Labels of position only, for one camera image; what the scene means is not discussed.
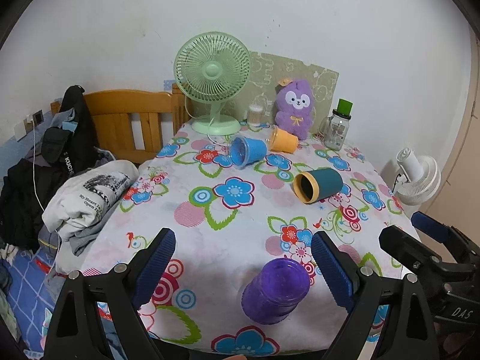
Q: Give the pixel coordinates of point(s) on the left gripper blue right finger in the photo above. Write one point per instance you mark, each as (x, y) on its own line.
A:
(338, 269)

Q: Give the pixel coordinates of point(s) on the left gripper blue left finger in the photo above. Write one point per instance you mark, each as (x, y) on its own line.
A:
(148, 266)

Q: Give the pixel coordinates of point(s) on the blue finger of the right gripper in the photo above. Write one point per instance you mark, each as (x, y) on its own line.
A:
(409, 252)
(429, 223)

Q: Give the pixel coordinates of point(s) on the purple plastic cup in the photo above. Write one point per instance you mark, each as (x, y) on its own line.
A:
(275, 292)

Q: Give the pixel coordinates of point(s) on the teal cup with yellow rim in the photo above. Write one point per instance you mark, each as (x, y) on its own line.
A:
(313, 186)

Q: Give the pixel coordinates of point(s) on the orange plastic cup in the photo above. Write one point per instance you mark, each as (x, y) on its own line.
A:
(282, 141)

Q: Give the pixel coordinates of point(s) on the blue plastic cup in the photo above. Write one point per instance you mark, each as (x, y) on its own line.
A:
(244, 151)

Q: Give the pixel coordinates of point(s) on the white small fan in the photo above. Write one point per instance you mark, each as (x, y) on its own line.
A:
(419, 177)

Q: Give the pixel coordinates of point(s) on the white printed t-shirt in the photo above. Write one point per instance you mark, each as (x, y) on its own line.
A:
(83, 200)

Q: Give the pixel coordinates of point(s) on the floral tablecloth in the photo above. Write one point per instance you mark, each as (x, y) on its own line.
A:
(228, 223)

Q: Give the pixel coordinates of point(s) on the blue checkered bedsheet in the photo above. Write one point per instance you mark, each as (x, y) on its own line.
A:
(32, 291)

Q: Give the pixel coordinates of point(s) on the glass jar with green lid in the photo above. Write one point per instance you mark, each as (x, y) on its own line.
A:
(338, 125)

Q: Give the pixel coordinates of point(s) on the wooden chair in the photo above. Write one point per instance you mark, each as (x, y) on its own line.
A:
(125, 122)

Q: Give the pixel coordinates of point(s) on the black jacket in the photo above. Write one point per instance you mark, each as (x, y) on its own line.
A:
(48, 164)

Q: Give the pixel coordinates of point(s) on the purple plush toy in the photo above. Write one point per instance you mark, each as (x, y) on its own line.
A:
(294, 103)

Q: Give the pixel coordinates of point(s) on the clear toothpick jar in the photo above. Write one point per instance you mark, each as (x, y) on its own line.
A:
(255, 115)

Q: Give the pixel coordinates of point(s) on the green desk fan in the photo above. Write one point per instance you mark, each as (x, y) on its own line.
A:
(212, 68)

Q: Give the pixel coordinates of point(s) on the beige patterned board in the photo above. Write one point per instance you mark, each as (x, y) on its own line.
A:
(268, 72)

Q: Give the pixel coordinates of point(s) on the wall power outlet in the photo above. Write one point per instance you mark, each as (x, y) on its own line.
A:
(28, 124)

